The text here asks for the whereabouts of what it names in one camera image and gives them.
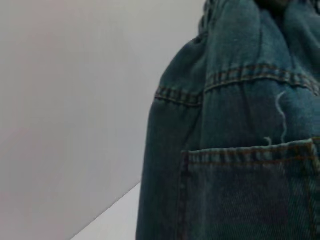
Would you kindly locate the blue denim shorts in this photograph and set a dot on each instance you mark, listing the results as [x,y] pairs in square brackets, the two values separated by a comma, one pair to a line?
[237,150]

